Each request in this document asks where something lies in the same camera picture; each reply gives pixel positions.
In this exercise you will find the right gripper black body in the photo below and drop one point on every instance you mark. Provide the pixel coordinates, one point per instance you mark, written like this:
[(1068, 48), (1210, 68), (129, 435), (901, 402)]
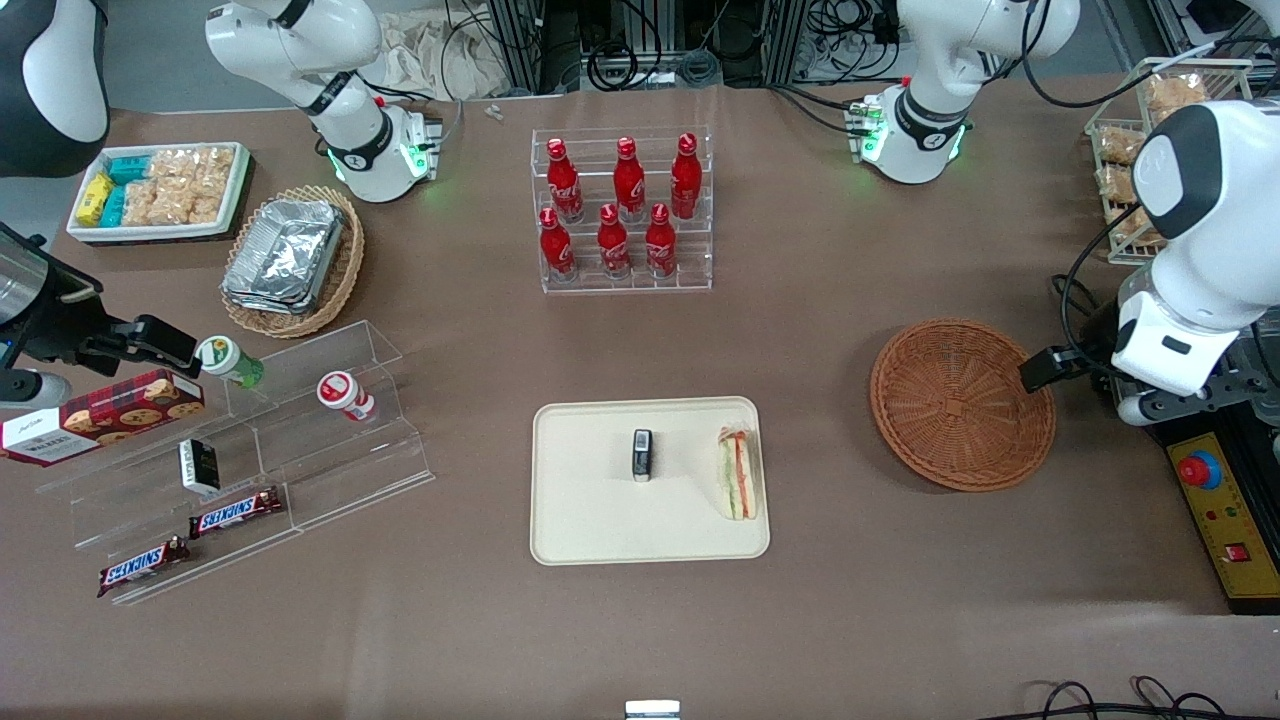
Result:
[(58, 335)]

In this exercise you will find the triangle sandwich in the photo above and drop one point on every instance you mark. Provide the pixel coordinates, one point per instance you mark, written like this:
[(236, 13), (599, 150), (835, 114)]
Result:
[(738, 475)]

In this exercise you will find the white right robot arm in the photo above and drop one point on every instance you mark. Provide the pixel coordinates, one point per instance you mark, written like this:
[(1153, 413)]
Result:
[(350, 130)]

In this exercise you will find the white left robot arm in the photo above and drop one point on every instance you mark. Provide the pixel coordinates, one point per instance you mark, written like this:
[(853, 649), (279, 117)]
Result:
[(1220, 220)]

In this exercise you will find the brown round wicker basket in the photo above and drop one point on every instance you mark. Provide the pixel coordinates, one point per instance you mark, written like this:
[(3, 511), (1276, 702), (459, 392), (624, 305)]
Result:
[(960, 405)]

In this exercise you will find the white snack tray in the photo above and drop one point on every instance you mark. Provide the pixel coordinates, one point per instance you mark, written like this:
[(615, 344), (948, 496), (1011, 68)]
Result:
[(150, 232)]

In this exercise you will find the light oval wicker basket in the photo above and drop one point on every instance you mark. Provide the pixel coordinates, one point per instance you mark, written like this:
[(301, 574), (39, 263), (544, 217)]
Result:
[(345, 270)]

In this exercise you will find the beige rectangular tray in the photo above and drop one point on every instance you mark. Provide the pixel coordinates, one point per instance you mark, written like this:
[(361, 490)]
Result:
[(600, 510)]

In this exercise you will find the green bottle white cap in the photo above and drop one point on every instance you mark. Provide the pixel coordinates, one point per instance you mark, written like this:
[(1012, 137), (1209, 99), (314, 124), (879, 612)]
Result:
[(225, 360)]

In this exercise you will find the red tartan cookie box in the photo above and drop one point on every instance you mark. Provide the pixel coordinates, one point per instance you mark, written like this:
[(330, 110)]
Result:
[(110, 415)]

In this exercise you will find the black appliance housing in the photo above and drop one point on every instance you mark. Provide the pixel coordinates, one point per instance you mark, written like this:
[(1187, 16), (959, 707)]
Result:
[(1240, 425)]

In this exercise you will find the yellow snack packet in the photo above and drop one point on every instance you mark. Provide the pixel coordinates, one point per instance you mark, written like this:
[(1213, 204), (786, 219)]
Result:
[(94, 200)]

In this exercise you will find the teal snack packet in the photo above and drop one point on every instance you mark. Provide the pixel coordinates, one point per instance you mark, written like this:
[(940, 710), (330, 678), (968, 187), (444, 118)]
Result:
[(128, 169), (114, 206)]

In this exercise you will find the small black white box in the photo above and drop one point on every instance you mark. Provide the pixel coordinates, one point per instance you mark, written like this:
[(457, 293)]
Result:
[(200, 466)]

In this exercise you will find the clear rice cracker bag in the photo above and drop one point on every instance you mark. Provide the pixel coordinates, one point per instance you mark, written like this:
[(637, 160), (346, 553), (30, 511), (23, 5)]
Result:
[(196, 202), (192, 165), (142, 203)]

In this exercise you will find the stacked aluminium foil trays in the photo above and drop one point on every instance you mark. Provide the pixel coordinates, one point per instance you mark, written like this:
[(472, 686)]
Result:
[(285, 255)]

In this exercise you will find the brown pastry snack bag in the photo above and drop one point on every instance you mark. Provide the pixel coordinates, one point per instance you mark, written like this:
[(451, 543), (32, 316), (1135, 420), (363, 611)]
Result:
[(1120, 147), (1120, 200), (1175, 95)]

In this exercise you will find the Snickers chocolate bar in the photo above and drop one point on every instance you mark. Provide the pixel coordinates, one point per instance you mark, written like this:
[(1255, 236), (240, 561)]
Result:
[(142, 567), (235, 513)]

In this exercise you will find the yellow emergency stop box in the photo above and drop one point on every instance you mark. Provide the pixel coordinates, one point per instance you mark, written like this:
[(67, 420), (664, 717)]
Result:
[(1225, 520)]

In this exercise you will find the red and white bottle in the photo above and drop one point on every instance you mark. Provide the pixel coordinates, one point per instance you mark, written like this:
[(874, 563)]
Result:
[(342, 393)]

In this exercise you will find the clear acrylic stepped shelf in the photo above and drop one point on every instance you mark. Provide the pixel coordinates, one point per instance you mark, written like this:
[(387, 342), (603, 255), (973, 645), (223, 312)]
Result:
[(330, 460)]

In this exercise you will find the clear acrylic bottle rack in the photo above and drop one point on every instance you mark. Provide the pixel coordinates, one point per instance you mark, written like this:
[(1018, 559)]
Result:
[(690, 270)]

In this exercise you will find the beige crumpled cloth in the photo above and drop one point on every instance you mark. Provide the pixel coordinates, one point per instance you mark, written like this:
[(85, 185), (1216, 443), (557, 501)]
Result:
[(440, 55)]

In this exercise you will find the red cola bottle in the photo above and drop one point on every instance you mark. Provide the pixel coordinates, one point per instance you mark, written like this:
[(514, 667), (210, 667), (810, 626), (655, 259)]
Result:
[(686, 180), (557, 250), (565, 185), (629, 185), (613, 248), (660, 245)]

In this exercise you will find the small black packet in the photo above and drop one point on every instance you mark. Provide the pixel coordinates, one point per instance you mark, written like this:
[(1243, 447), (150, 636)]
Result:
[(642, 455)]

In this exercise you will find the small grey white box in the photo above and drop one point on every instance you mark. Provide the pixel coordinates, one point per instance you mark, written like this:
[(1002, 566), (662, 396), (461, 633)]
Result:
[(652, 711)]

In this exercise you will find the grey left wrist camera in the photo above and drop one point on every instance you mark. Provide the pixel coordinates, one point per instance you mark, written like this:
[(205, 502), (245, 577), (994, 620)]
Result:
[(1140, 410)]

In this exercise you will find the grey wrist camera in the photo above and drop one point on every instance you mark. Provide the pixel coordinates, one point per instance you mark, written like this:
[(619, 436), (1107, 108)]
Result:
[(1140, 410), (35, 390)]

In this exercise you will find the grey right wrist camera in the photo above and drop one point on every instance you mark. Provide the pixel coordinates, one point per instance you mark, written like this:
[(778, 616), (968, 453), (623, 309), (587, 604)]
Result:
[(35, 390)]

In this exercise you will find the aluminium profile frame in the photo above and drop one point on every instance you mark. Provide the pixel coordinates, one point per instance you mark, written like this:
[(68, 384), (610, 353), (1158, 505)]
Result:
[(520, 45)]

